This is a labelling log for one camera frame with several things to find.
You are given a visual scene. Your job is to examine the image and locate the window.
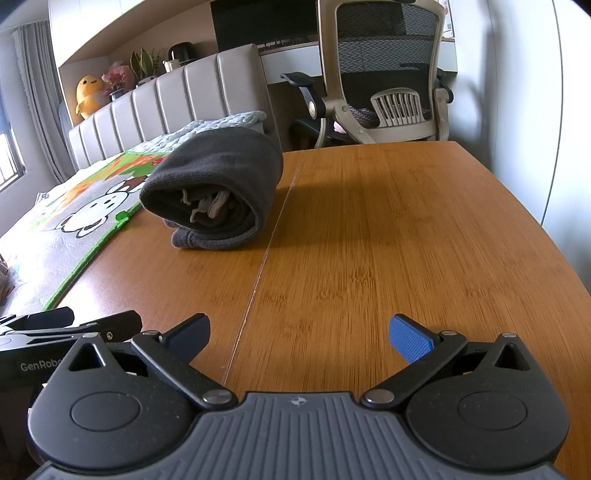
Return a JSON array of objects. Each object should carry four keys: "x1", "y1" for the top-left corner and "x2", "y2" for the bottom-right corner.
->
[{"x1": 0, "y1": 105, "x2": 27, "y2": 190}]

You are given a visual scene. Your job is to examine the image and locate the beige padded bed headboard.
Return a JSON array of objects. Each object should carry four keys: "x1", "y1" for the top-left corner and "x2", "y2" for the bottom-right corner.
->
[{"x1": 68, "y1": 44, "x2": 283, "y2": 174}]

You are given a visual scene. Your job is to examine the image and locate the computer keyboard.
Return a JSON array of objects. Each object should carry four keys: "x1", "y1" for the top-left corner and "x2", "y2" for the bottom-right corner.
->
[{"x1": 257, "y1": 36, "x2": 320, "y2": 51}]

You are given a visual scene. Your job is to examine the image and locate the yellow plush toy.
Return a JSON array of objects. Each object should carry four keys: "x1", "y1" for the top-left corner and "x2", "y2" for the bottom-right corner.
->
[{"x1": 75, "y1": 75, "x2": 108, "y2": 119}]

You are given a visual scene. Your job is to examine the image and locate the grey curtain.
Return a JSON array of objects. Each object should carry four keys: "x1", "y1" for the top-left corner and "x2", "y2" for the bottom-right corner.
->
[{"x1": 10, "y1": 21, "x2": 68, "y2": 186}]

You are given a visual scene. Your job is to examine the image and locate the dark grey knitted clothes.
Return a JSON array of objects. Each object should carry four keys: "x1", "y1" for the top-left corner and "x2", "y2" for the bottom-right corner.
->
[{"x1": 139, "y1": 127, "x2": 285, "y2": 253}]

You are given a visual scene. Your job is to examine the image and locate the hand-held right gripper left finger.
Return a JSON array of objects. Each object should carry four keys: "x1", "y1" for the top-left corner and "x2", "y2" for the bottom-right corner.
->
[{"x1": 61, "y1": 312, "x2": 234, "y2": 412}]

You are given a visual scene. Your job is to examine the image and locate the black computer monitor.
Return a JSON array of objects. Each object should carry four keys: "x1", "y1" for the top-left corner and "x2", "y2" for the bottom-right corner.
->
[{"x1": 211, "y1": 0, "x2": 320, "y2": 54}]

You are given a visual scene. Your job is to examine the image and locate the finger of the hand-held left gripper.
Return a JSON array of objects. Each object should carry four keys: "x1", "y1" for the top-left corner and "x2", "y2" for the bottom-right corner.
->
[
  {"x1": 0, "y1": 308, "x2": 76, "y2": 334},
  {"x1": 0, "y1": 311, "x2": 142, "y2": 352}
]

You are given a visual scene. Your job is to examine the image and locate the pink flower bouquet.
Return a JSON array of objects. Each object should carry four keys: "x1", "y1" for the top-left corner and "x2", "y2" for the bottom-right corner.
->
[{"x1": 102, "y1": 62, "x2": 133, "y2": 103}]

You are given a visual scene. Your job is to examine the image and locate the cartoon printed play mat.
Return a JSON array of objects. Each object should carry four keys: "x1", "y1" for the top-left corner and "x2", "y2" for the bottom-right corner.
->
[{"x1": 0, "y1": 150, "x2": 174, "y2": 319}]

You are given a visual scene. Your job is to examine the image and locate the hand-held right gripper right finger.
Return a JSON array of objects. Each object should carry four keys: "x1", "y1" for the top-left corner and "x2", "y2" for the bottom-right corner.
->
[{"x1": 361, "y1": 313, "x2": 533, "y2": 412}]

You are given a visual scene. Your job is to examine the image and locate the green potted plant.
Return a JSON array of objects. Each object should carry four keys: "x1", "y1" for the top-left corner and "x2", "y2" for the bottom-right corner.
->
[{"x1": 130, "y1": 47, "x2": 166, "y2": 86}]

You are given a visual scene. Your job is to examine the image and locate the brown crumpled cloth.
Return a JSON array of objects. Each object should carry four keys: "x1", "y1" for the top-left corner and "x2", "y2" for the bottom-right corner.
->
[{"x1": 0, "y1": 257, "x2": 18, "y2": 303}]

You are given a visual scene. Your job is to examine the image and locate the white quilted blanket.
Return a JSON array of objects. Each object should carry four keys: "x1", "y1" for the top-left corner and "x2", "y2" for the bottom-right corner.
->
[{"x1": 127, "y1": 111, "x2": 269, "y2": 156}]

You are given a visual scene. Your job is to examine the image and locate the beige mesh office chair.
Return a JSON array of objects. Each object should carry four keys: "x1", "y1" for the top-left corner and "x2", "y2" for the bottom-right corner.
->
[{"x1": 281, "y1": 0, "x2": 456, "y2": 149}]

